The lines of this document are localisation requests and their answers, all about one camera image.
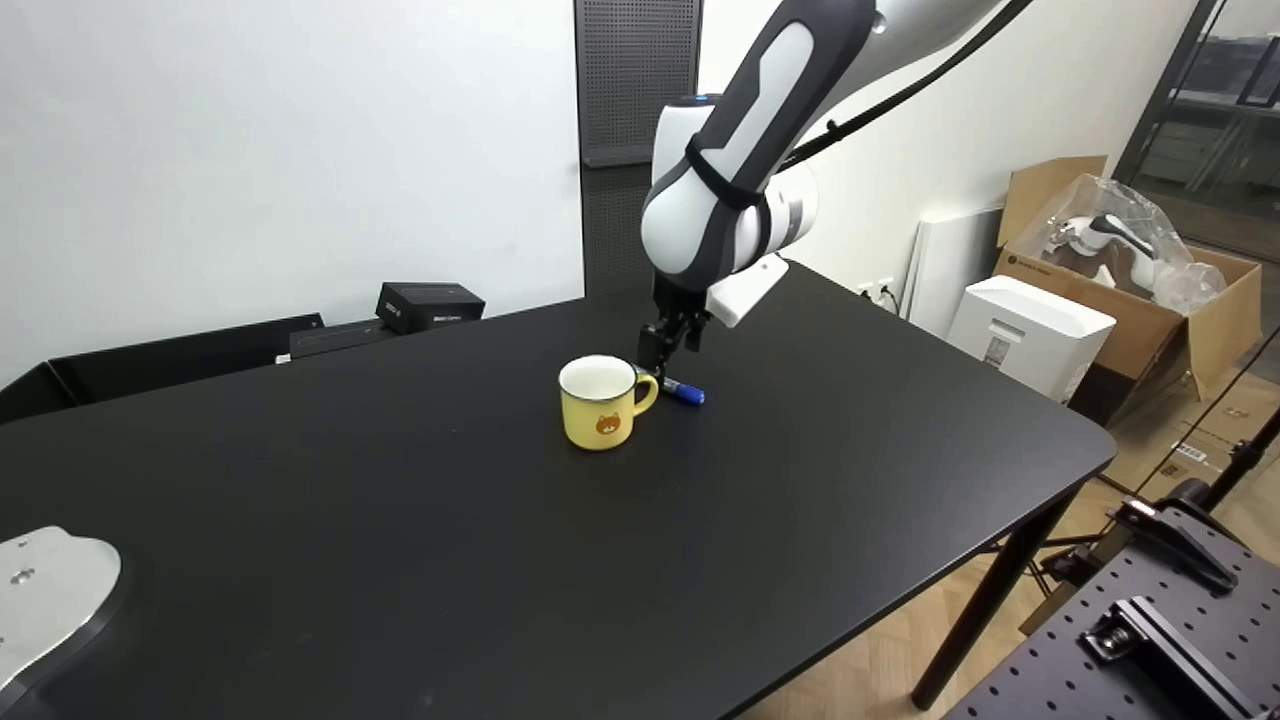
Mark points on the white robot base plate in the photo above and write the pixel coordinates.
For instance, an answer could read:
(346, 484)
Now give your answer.
(51, 588)

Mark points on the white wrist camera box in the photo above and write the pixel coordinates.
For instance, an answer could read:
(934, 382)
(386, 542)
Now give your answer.
(736, 292)

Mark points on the small black box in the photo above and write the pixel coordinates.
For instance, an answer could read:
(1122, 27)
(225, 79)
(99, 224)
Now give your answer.
(420, 306)

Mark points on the yellow and white mug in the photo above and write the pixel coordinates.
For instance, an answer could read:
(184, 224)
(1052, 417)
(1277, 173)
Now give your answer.
(603, 397)

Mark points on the clear plastic wrap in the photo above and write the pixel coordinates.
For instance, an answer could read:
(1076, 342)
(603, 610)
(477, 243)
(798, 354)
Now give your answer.
(1106, 212)

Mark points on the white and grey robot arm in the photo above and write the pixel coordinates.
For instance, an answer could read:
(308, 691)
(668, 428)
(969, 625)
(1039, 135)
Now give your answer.
(717, 216)

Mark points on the white appliance box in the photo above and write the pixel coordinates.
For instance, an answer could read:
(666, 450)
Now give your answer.
(1028, 333)

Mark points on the open cardboard box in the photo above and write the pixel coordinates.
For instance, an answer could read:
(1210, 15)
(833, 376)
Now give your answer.
(1148, 345)

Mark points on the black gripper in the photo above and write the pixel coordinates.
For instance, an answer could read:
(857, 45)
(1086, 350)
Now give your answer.
(680, 327)

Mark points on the black table leg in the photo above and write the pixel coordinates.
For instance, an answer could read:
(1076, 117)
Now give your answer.
(991, 595)

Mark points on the black flat box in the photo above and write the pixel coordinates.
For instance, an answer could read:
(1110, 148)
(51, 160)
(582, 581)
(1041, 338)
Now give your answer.
(128, 371)

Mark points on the blue marker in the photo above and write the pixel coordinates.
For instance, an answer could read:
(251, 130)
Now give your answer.
(686, 394)

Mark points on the black perforated metal plate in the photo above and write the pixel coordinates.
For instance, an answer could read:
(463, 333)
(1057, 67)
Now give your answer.
(1148, 643)

